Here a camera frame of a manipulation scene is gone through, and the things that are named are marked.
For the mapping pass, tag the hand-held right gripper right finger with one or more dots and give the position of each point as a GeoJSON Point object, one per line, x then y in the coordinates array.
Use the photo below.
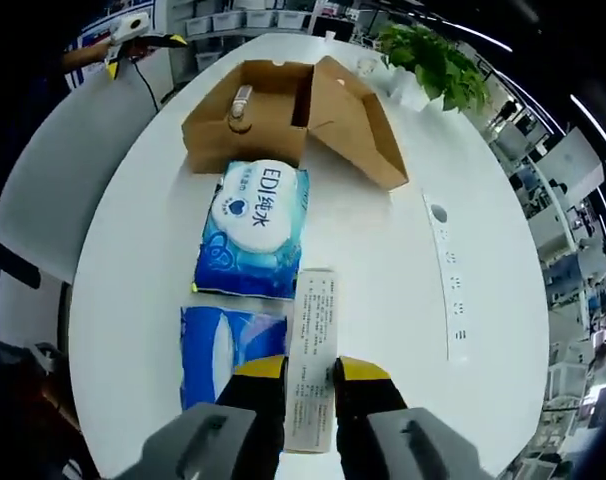
{"type": "Point", "coordinates": [413, 445]}

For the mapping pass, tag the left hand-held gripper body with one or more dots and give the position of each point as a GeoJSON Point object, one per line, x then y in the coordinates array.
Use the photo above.
{"type": "Point", "coordinates": [125, 30]}

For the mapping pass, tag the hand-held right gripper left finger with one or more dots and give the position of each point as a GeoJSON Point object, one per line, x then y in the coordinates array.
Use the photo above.
{"type": "Point", "coordinates": [193, 445]}

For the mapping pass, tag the blue tissue pack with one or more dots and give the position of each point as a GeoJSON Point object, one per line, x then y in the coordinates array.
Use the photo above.
{"type": "Point", "coordinates": [223, 350]}

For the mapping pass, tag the clear pump bottle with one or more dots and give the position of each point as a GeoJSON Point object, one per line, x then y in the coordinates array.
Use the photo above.
{"type": "Point", "coordinates": [240, 107]}

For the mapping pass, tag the white printed carton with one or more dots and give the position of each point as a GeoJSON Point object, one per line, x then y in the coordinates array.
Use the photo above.
{"type": "Point", "coordinates": [310, 325]}

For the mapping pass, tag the brown cardboard shoe box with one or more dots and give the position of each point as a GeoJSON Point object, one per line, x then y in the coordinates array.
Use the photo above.
{"type": "Point", "coordinates": [348, 120]}

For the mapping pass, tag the blue wet wipes soft pack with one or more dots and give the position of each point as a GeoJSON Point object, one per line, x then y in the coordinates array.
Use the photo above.
{"type": "Point", "coordinates": [253, 225]}

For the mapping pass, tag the grey mesh office chair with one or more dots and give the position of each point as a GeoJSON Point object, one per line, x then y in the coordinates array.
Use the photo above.
{"type": "Point", "coordinates": [73, 175]}

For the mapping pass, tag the white power strip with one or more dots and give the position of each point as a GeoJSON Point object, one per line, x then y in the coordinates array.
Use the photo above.
{"type": "Point", "coordinates": [450, 280]}

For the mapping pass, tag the small disposable cup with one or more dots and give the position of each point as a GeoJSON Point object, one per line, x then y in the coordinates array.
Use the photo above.
{"type": "Point", "coordinates": [366, 66]}

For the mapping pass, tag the potted green plant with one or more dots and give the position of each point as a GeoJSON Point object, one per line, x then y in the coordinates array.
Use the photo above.
{"type": "Point", "coordinates": [433, 65]}

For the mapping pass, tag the blue white wall board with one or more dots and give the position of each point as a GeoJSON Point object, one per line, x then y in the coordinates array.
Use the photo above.
{"type": "Point", "coordinates": [95, 15]}

